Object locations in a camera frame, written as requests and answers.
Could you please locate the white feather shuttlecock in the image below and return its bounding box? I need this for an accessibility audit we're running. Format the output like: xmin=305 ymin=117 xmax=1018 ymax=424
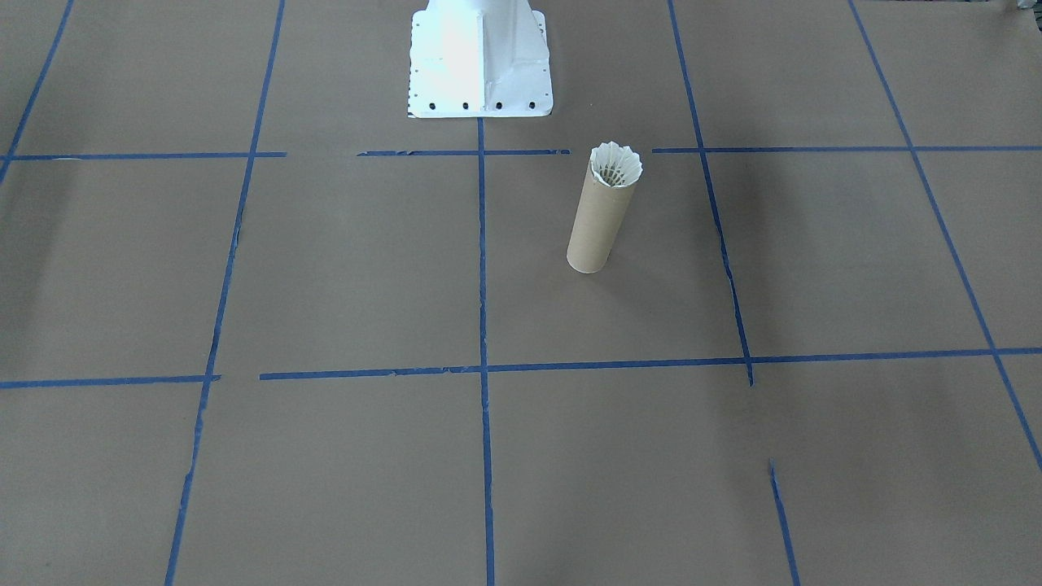
xmin=589 ymin=142 xmax=645 ymax=189

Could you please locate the brown cardboard tube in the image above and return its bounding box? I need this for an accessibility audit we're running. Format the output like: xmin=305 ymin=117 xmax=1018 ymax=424
xmin=566 ymin=146 xmax=645 ymax=275

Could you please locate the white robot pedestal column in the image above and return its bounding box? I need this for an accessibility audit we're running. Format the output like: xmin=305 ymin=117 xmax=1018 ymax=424
xmin=406 ymin=0 xmax=555 ymax=120

